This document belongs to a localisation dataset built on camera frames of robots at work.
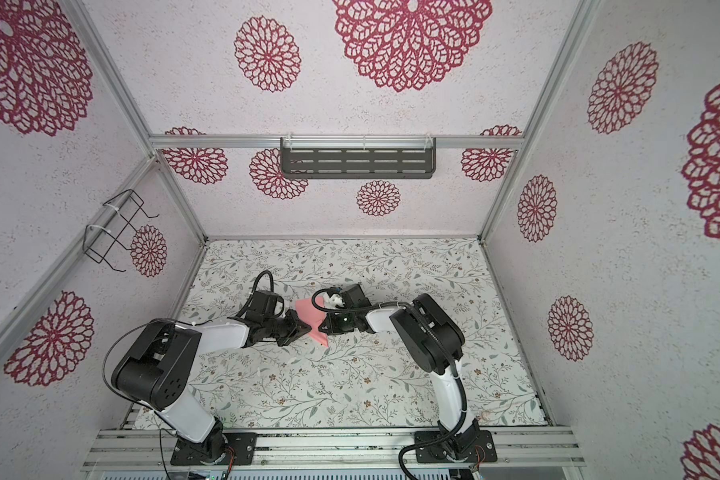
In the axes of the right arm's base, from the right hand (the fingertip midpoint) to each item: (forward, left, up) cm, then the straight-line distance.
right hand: (319, 325), depth 95 cm
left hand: (-3, +2, +1) cm, 3 cm away
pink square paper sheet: (+6, +5, -2) cm, 8 cm away
